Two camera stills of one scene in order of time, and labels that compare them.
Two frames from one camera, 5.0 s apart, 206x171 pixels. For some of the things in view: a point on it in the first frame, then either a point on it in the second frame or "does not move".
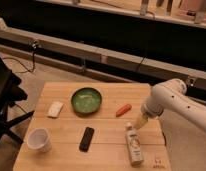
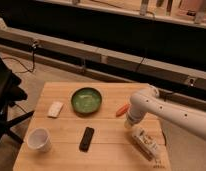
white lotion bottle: (134, 144) to (144, 143)
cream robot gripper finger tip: (141, 120) to (128, 124)
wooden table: (89, 126) does not move
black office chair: (8, 92) does not move
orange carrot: (125, 108) does not move
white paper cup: (38, 140) does not move
